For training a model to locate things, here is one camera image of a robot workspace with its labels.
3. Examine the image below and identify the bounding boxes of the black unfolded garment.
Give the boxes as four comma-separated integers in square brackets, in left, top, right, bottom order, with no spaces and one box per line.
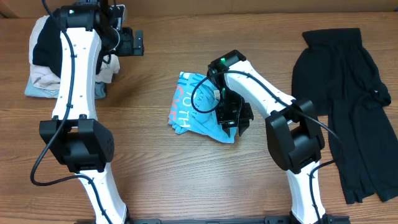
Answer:
[292,28,397,204]

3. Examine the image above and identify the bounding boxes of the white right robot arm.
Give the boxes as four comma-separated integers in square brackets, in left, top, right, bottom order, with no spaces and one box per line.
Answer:
[207,50,327,223]

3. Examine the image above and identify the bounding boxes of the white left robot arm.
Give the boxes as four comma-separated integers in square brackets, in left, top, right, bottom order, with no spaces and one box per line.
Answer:
[39,1,144,223]

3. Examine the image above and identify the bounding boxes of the black folded garment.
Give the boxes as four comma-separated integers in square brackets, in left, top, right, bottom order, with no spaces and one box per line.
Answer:
[32,17,62,78]

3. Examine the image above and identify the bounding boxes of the beige folded garment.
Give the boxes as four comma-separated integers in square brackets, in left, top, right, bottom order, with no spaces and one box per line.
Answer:
[29,16,121,90]

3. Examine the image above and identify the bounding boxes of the light blue t-shirt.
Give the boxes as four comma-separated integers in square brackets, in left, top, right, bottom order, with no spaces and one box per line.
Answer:
[168,72,237,144]

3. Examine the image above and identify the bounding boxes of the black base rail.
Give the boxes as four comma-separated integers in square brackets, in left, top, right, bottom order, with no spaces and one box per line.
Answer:
[127,216,290,224]

